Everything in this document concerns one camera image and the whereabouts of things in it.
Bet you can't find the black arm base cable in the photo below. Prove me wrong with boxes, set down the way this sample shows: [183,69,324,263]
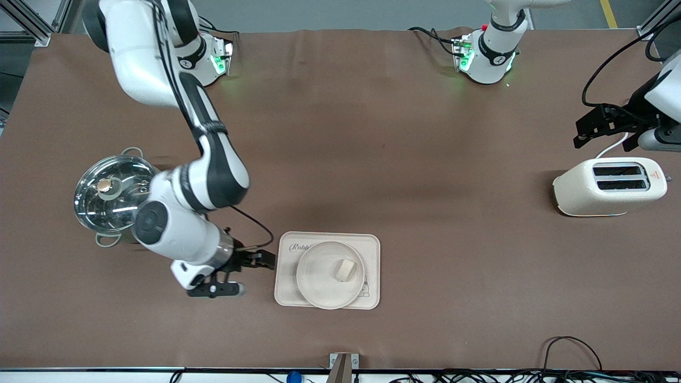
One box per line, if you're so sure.
[409,27,458,56]

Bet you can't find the white toaster cable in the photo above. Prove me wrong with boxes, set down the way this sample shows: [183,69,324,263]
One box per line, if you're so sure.
[595,132,632,159]

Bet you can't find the metal table bracket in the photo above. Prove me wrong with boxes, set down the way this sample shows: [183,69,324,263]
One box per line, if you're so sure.
[329,353,360,383]

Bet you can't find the black cable bundle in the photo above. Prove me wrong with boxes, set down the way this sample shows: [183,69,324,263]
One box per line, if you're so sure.
[383,369,681,383]

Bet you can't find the brown table cloth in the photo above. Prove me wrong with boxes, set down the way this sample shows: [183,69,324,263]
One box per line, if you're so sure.
[0,27,681,371]

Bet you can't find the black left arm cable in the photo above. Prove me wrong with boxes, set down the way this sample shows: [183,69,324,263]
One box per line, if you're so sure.
[582,19,681,107]

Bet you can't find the cream two-slot toaster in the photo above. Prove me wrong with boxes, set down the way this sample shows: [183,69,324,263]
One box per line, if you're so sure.
[552,156,672,217]

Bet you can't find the cream rabbit print tray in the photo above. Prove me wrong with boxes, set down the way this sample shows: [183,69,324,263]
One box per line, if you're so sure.
[274,232,381,310]

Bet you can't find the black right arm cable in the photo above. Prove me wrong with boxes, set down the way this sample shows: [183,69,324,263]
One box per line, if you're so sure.
[152,0,275,252]

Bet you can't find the black looped cable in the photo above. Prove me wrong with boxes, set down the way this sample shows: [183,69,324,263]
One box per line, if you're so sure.
[542,336,604,373]

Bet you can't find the aluminium frame profile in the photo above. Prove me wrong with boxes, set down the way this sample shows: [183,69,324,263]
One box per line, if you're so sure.
[0,0,72,47]

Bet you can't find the glass pot lid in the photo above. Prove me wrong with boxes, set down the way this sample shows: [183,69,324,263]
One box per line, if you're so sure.
[73,155,159,235]

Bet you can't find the cream round plate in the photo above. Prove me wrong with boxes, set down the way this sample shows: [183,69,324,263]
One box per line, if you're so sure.
[296,241,366,310]

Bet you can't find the steel electric pot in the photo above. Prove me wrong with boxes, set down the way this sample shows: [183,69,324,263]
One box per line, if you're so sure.
[73,147,160,248]

